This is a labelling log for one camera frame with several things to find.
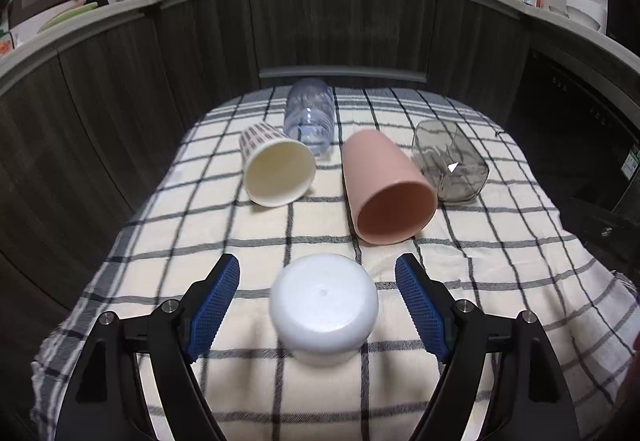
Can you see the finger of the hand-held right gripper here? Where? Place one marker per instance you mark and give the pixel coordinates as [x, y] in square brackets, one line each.
[600, 233]

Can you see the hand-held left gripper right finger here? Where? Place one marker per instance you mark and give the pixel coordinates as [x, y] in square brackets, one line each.
[421, 310]

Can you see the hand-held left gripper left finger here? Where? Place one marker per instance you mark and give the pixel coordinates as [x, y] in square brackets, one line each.
[215, 306]

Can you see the white plastic cup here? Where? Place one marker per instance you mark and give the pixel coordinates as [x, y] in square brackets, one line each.
[324, 308]

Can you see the pink cup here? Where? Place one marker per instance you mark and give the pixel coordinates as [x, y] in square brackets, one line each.
[380, 171]

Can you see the cream striped cup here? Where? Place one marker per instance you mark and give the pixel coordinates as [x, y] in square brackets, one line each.
[277, 171]

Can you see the grey faceted glass cup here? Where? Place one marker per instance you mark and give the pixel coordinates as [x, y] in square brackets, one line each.
[447, 156]

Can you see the checked tablecloth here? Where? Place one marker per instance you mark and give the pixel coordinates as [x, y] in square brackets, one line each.
[300, 233]

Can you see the black built-in appliance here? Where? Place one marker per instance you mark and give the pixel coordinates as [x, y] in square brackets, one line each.
[580, 121]

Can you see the clear plastic bottle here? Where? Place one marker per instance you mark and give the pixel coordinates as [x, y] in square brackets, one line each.
[310, 113]

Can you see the dark wooden cabinet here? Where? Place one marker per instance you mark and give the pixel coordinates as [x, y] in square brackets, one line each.
[200, 51]

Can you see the light green plate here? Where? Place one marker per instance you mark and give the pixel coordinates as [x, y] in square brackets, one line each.
[65, 16]

